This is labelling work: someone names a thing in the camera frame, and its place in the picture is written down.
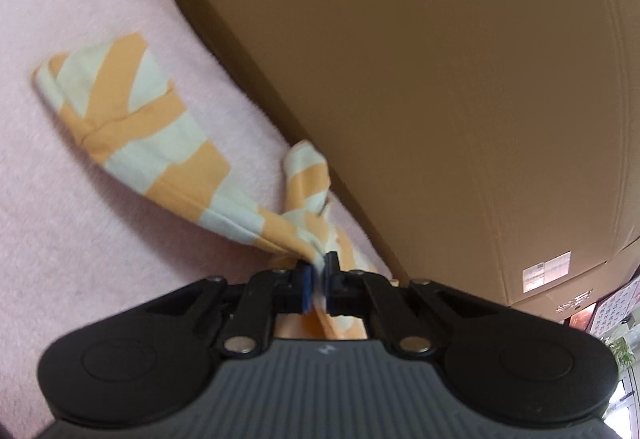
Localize pink fleece blanket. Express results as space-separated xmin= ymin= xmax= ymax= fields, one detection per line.
xmin=0 ymin=0 xmax=401 ymax=439

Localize taped cardboard box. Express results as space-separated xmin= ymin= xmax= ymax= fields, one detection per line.
xmin=507 ymin=239 xmax=640 ymax=325

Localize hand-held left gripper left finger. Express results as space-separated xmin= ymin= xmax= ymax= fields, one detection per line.
xmin=150 ymin=264 xmax=316 ymax=356

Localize red wall poster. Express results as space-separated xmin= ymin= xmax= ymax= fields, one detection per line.
xmin=565 ymin=308 xmax=597 ymax=331

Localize wall calendar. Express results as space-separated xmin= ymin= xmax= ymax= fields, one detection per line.
xmin=590 ymin=276 xmax=640 ymax=335

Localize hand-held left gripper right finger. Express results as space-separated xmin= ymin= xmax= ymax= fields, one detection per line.
xmin=322 ymin=251 xmax=481 ymax=356

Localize large cardboard box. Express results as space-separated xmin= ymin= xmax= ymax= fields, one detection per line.
xmin=167 ymin=0 xmax=640 ymax=307

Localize orange striped garment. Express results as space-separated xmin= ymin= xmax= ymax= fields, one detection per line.
xmin=32 ymin=33 xmax=396 ymax=340

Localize white shipping label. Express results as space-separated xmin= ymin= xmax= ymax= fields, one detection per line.
xmin=522 ymin=251 xmax=572 ymax=292

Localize green leafy plant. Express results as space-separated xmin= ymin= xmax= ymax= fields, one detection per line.
xmin=602 ymin=336 xmax=636 ymax=370

